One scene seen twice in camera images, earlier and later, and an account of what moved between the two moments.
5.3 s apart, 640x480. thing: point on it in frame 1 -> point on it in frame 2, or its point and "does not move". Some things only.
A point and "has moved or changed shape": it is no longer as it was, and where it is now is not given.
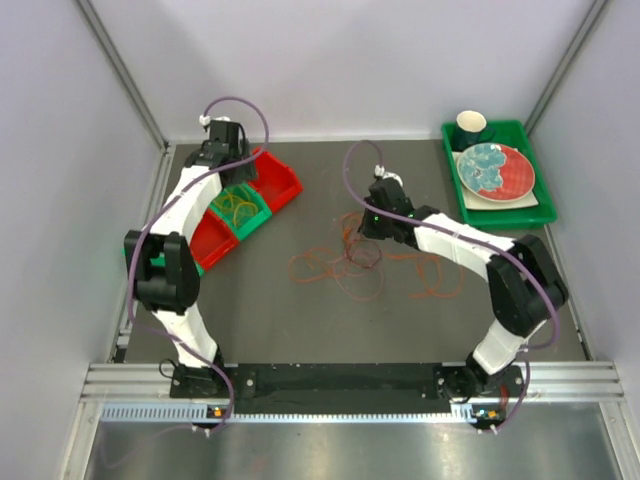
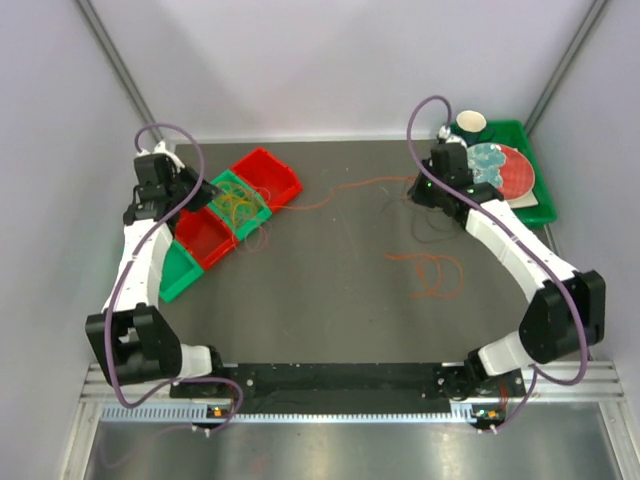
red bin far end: (276, 184) does not move
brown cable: (360, 263) has moved or changed shape
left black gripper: (243, 174) -> (205, 194)
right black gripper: (366, 227) -> (417, 195)
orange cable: (355, 267) -> (334, 190)
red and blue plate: (496, 171) does not move
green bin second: (241, 208) does not move
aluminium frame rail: (539, 381) does not move
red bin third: (211, 239) does not move
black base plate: (349, 387) does not move
